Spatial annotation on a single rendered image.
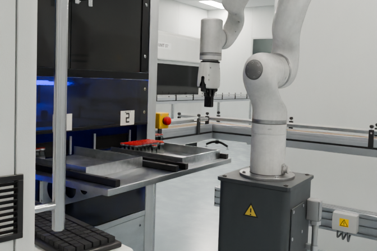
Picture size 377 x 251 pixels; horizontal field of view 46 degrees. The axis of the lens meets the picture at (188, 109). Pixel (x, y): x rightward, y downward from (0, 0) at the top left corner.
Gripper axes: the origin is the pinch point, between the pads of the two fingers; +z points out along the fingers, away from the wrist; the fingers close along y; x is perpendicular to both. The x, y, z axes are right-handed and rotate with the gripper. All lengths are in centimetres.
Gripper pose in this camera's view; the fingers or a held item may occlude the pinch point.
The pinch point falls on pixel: (208, 102)
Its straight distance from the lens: 170.6
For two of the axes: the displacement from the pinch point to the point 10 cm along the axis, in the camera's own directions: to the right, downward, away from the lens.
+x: 8.3, 0.6, -5.5
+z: -0.3, 10.0, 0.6
